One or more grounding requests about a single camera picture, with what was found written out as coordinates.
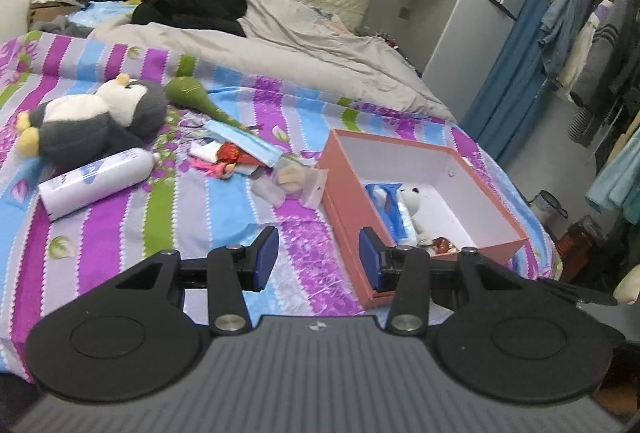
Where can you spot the small pink toy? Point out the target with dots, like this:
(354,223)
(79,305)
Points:
(220,169)

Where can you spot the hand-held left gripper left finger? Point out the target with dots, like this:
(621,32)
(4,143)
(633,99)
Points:
(265,258)

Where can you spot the white spray bottle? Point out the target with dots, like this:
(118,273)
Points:
(90,183)

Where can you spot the clear zip bag beige puffs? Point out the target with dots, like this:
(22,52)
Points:
(292,178)

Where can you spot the small black white plush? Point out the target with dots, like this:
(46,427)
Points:
(412,203)

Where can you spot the red figure toy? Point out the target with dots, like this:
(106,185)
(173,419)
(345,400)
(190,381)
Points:
(235,155)

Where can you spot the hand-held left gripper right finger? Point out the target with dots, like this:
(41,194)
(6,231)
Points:
(370,263)

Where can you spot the grey duvet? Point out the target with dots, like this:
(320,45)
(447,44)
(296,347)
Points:
(300,58)

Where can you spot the person's right hand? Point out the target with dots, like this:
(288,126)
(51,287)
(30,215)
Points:
(628,292)

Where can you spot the light blue patterned cloth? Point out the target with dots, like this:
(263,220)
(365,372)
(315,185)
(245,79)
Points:
(100,15)

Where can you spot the hanging white garment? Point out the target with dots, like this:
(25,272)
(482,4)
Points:
(580,58)

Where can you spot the grey bucket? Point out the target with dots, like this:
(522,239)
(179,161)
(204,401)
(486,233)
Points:
(549,210)

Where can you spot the hanging teal garment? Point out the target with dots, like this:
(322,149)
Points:
(617,178)

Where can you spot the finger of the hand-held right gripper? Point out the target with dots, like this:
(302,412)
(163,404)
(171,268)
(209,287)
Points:
(587,297)

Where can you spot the orange cardboard box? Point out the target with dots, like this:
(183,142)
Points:
(480,223)

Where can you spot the grey cloth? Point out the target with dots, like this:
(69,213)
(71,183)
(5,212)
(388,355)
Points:
(65,27)

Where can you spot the green massage hammer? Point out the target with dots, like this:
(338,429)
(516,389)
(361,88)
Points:
(185,93)

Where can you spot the grey white penguin plush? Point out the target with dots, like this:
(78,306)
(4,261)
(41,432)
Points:
(100,123)

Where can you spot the blue curtain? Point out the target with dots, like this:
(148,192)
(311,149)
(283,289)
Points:
(515,88)

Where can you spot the blue white snack packet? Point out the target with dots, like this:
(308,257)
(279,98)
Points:
(387,208)

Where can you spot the red plastic item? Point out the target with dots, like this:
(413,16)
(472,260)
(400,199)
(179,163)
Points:
(580,240)

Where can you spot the grey striped sweater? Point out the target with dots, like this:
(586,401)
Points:
(607,53)

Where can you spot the brown cardboard box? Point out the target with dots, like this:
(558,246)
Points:
(40,15)

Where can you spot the grey wall switch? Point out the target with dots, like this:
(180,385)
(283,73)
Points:
(406,13)

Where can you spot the blue face mask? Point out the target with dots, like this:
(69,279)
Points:
(240,140)

